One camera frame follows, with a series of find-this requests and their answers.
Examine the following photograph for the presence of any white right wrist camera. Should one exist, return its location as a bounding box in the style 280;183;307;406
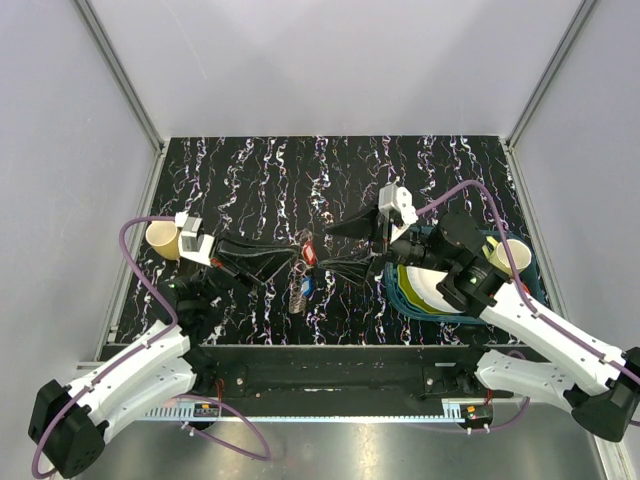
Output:
378;182;418;243

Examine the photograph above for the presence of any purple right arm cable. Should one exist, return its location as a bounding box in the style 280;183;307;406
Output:
414;179;640;434

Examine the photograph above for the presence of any teal plastic dish basket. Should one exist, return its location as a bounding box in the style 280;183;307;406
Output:
384;221;542;325

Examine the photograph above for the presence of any left aluminium frame post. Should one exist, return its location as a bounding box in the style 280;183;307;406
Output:
71;0;164;153

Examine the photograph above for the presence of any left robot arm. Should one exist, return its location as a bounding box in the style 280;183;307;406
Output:
28;229;298;479

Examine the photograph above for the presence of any aluminium frame post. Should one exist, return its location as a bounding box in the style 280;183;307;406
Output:
505;0;600;149
71;0;164;153

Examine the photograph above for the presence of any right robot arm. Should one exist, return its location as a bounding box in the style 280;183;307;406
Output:
320;207;639;442

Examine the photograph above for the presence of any yellow-green plate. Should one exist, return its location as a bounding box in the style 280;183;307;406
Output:
397;265;428;311

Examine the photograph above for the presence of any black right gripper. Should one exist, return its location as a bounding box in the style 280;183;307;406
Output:
318;194;453;286

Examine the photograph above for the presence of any cream mug in basket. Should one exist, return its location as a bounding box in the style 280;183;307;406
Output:
482;236;533;278

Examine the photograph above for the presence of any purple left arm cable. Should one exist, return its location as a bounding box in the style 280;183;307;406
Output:
30;214;272;476

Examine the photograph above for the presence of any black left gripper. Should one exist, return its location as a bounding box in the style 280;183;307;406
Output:
193;230;298;307

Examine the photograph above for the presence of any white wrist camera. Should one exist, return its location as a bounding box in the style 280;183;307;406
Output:
378;182;418;243
174;212;215;267

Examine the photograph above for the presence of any yellow mug on table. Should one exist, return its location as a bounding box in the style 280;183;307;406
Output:
145;220;180;261

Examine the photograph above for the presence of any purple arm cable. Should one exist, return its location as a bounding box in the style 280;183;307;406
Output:
414;179;640;434
30;214;272;476

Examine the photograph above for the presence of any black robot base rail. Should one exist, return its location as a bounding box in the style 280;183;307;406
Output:
185;345;490;400

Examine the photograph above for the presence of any right aluminium frame post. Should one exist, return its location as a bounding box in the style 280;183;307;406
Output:
505;0;600;149

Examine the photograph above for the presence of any blue plastic key tag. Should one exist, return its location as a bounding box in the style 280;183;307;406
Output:
300;277;313;297

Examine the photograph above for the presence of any red plastic key tag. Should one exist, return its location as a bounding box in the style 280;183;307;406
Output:
302;241;317;266

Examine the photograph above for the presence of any white plate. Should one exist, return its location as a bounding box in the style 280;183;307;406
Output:
406;266;461;315

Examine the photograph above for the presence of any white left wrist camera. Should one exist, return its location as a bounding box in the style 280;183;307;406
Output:
174;212;215;267

